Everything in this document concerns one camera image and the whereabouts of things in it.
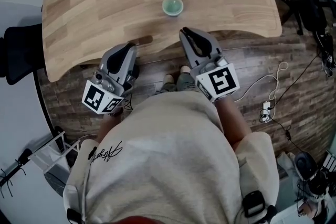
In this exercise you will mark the person's right forearm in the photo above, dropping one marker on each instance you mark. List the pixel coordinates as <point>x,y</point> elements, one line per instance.
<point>232,123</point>

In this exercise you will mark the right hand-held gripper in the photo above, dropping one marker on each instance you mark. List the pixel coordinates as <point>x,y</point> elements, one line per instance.
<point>220,82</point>

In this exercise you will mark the person's right beige shoe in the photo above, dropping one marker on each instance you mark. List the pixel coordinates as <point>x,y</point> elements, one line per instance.
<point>185,69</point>

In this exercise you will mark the white folding chair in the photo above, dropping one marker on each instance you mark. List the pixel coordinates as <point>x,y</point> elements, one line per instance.
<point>50,157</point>

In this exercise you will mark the black marble round table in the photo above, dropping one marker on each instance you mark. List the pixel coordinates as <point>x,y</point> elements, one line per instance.
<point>53,182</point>

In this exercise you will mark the black clip microphone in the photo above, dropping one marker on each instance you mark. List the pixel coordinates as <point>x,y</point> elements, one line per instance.
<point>92,153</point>

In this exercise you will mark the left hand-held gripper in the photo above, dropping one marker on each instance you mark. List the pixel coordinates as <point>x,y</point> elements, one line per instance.
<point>94,98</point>

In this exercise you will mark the person's beige shirt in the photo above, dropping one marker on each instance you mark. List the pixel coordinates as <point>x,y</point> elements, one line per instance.
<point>170,160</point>

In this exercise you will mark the person's beige shoe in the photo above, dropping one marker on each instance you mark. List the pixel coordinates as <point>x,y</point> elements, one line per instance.
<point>185,69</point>
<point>168,78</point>

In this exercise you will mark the light wooden table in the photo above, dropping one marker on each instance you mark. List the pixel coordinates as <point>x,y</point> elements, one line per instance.
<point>131,8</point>

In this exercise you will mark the person's grey trousers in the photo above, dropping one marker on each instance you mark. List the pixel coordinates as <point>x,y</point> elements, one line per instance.
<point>186,82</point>

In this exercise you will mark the person's left forearm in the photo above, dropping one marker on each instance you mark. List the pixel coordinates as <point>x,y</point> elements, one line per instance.
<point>107,128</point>

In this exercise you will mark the person's left beige shoe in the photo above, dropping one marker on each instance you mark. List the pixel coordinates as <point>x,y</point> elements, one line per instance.
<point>168,78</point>

